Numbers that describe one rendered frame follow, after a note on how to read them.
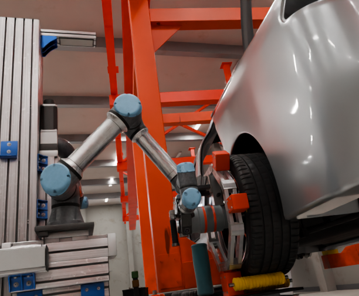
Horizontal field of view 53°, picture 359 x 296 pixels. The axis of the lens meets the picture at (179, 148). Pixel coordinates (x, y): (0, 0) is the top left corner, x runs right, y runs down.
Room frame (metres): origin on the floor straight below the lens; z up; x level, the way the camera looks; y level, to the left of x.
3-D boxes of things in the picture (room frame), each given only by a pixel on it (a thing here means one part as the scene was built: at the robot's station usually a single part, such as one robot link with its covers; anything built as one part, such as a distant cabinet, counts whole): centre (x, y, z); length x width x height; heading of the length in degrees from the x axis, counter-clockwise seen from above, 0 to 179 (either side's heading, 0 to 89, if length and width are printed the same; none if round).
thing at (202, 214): (1.91, -0.09, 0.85); 0.21 x 0.14 x 0.14; 100
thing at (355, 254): (4.73, -1.84, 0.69); 0.52 x 0.17 x 0.35; 100
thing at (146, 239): (4.30, 0.54, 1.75); 0.19 x 0.19 x 2.45; 10
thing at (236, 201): (1.62, -0.23, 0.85); 0.09 x 0.08 x 0.07; 10
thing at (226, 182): (1.93, -0.16, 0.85); 0.54 x 0.07 x 0.54; 10
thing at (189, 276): (2.46, -0.15, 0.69); 0.52 x 0.17 x 0.35; 100
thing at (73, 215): (1.48, 0.52, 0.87); 0.15 x 0.15 x 0.10
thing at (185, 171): (1.44, -0.01, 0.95); 0.11 x 0.08 x 0.11; 8
